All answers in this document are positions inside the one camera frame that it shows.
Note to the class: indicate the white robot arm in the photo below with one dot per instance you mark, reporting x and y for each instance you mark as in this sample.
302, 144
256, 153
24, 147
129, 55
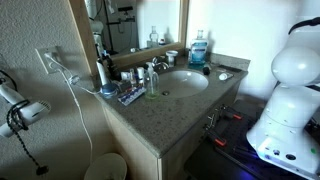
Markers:
293, 113

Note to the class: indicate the clear glass soap dispenser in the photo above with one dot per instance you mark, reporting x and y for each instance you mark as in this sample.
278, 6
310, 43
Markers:
152, 83

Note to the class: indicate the white cylindrical bottle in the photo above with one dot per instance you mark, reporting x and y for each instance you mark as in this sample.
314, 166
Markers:
141, 75

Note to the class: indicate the white oval sink basin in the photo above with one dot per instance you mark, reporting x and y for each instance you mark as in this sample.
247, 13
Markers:
186, 82

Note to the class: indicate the chrome faucet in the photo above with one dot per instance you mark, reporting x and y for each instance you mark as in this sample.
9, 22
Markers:
160, 62

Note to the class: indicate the toothpaste tube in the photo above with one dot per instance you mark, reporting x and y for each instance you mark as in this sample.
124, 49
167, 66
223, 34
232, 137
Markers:
131, 96

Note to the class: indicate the white cup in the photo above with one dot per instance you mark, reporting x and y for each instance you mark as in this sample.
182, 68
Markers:
171, 57

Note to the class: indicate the white squeeze tube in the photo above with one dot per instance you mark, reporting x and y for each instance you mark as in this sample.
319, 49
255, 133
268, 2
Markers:
125, 76

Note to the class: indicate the small black round object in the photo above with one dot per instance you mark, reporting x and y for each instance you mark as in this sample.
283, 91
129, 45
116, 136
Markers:
206, 70

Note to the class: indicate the dark toiletry bottle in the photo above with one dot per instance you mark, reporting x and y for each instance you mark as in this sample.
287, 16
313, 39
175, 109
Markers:
111, 68

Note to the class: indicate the blue mouthwash bottle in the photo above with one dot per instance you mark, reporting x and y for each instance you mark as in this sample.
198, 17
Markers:
198, 50

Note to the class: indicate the white electric toothbrush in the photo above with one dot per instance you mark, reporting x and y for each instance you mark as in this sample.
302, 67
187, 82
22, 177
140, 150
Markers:
102, 71

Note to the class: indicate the soap dish with white soap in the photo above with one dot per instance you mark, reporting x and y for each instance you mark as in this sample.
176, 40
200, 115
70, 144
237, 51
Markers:
224, 76

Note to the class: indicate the wooden vanity cabinet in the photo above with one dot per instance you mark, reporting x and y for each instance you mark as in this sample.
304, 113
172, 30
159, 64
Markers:
133, 150

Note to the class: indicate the wood framed mirror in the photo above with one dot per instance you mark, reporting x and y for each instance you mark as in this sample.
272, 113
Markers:
160, 20

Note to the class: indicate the black orange-tipped clamp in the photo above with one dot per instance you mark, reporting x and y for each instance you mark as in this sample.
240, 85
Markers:
233, 115
216, 140

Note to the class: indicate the white trash bin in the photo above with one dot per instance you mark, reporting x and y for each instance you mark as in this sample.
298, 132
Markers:
106, 168

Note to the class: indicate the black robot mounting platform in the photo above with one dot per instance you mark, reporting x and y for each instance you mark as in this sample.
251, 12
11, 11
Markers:
236, 146

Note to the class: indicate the white hair dryer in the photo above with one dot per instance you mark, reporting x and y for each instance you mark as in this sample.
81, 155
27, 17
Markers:
31, 111

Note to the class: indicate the white wall outlet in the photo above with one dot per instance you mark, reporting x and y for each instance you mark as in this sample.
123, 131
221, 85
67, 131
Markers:
45, 66

